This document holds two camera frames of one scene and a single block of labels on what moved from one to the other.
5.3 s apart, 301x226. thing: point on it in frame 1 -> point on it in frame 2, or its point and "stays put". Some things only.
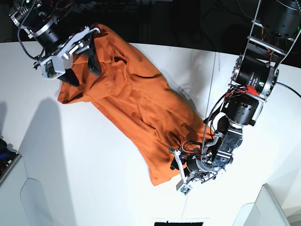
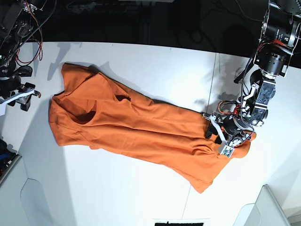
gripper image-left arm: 53,66 -> 22,95
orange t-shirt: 133,92 -> 94,112
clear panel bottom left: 35,203 stays put
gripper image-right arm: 194,165 -> 233,130
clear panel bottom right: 266,211 stays put
